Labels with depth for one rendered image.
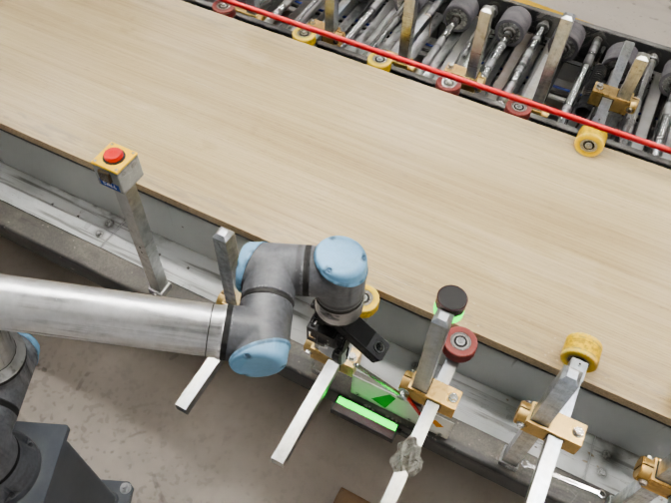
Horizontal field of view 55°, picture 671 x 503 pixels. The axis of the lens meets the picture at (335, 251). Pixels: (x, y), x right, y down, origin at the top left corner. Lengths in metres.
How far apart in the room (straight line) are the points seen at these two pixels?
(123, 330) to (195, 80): 1.23
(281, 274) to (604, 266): 0.95
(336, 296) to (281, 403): 1.34
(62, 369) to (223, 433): 0.66
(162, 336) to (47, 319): 0.17
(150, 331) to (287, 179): 0.87
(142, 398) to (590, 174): 1.69
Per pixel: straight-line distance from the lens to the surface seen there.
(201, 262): 1.98
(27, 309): 1.06
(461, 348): 1.52
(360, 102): 2.02
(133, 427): 2.46
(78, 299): 1.05
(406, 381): 1.50
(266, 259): 1.08
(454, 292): 1.27
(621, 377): 1.61
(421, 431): 1.47
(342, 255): 1.08
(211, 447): 2.38
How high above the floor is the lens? 2.22
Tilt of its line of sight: 54 degrees down
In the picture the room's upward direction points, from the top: 3 degrees clockwise
